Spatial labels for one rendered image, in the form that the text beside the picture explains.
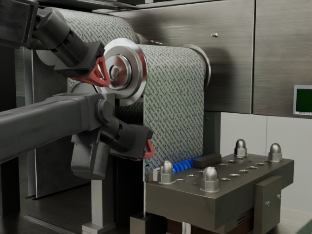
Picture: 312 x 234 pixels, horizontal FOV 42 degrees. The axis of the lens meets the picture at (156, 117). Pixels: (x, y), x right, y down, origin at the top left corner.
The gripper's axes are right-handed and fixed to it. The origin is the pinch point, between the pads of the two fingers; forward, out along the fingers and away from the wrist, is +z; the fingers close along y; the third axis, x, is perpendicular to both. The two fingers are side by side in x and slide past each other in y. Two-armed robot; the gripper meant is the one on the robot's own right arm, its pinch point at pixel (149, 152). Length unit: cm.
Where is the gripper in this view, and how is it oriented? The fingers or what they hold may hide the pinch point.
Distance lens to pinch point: 89.8
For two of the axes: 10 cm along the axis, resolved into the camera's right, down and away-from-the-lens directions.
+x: 2.9, -9.3, 2.4
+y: 7.9, 0.9, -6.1
